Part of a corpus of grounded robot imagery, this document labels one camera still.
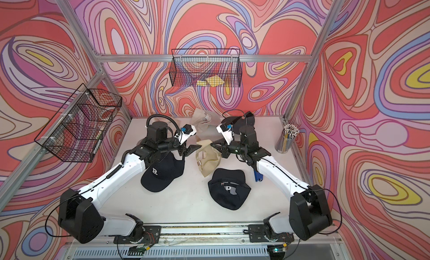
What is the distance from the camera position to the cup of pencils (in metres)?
0.90

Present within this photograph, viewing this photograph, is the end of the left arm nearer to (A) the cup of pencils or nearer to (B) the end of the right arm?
(B) the end of the right arm

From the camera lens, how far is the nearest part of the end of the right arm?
0.69 metres

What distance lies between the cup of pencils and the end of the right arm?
362mm
